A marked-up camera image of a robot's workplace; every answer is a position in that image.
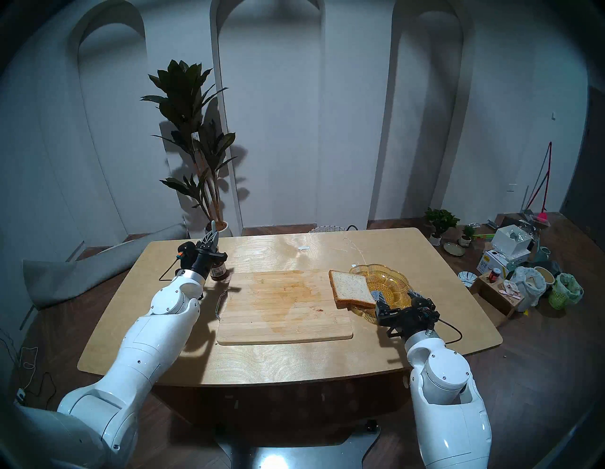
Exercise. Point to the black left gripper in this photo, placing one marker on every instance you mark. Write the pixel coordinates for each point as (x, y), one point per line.
(201, 262)

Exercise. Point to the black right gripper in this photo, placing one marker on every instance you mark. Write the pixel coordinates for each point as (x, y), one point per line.
(409, 321)

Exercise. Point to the amber glass plate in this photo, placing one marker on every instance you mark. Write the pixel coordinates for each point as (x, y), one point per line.
(392, 283)

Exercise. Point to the white bread slice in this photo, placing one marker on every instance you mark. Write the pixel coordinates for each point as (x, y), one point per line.
(350, 288)

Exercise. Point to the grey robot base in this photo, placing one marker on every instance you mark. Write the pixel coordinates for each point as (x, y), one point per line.
(293, 454)

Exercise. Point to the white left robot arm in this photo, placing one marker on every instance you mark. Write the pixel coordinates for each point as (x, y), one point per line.
(142, 350)

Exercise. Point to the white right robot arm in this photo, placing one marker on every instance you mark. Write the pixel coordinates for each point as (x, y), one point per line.
(449, 378)

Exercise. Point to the glass jam jar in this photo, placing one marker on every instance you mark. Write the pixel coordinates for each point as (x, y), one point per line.
(220, 273)

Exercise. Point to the patterned small bowl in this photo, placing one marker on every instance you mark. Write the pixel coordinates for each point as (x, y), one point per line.
(465, 279)

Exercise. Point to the grey ceramic plate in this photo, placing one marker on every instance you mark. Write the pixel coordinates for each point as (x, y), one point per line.
(453, 249)

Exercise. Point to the bushy small potted plant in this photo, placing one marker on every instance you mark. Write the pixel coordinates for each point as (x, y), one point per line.
(441, 218)

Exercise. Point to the tiny potted plant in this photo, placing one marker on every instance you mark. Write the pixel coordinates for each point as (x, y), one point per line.
(467, 234)

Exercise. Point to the wooden cutting board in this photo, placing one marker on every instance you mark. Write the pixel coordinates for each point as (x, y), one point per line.
(283, 307)

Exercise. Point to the white yellow printed carton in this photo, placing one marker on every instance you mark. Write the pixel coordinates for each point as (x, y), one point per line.
(491, 262)

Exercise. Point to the rolled grey mat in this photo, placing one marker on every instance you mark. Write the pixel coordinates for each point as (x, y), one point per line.
(90, 269)

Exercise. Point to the white box appliance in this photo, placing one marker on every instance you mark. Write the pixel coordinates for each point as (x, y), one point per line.
(510, 242)

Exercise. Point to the white plastic bag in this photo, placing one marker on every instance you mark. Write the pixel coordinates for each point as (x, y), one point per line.
(528, 286)

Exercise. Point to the beige bucket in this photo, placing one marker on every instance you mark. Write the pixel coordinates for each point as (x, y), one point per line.
(543, 275)

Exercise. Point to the tall potted plant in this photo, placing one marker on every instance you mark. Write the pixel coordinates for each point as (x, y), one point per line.
(186, 94)

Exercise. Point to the pink hand brush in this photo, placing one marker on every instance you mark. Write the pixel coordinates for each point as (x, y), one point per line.
(540, 219)

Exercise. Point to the green mesh bag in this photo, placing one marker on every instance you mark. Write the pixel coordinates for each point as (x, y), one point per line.
(566, 292)

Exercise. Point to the dark door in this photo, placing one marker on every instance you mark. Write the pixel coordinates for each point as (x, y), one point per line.
(586, 189)

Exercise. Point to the white power strip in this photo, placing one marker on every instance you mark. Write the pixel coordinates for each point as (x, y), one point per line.
(19, 399)

